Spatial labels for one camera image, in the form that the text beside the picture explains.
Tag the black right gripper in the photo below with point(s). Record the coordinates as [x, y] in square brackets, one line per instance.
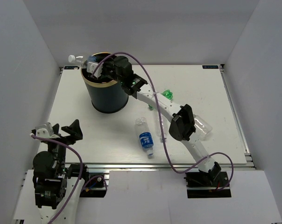
[110, 60]

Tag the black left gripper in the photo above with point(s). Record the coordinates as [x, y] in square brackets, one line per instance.
[74, 129]

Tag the crushed Aquarius bottle blue label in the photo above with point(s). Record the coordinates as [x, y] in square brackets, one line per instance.
[81, 60]

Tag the clear bottle dark blue label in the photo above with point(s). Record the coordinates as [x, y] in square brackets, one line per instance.
[144, 135]

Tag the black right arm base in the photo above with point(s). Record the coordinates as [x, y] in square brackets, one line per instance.
[198, 186]

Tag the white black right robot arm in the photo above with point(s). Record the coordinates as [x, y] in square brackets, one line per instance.
[182, 123]

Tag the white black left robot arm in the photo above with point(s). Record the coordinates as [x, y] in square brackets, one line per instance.
[57, 186]

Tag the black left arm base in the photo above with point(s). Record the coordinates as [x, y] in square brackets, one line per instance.
[95, 185]

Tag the dark bin with gold rim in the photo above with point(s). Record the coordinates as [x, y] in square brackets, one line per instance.
[106, 94]

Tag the blue logo sticker left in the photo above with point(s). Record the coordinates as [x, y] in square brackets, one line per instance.
[71, 68]

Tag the blue logo sticker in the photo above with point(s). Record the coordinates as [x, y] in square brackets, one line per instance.
[210, 66]
[71, 68]

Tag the green Sprite bottle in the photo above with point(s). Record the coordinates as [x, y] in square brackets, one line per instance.
[168, 94]

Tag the blue logo sticker right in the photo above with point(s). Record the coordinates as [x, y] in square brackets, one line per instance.
[210, 66]

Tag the wide clear plastic bottle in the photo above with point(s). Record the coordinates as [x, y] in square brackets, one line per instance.
[203, 128]

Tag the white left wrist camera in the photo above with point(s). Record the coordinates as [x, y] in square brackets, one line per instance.
[43, 131]

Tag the aluminium right table rail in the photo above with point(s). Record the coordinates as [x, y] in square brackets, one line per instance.
[243, 140]

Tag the aluminium table rail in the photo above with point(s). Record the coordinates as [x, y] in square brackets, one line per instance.
[243, 140]
[143, 166]

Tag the aluminium front table rail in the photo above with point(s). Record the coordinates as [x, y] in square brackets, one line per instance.
[143, 166]

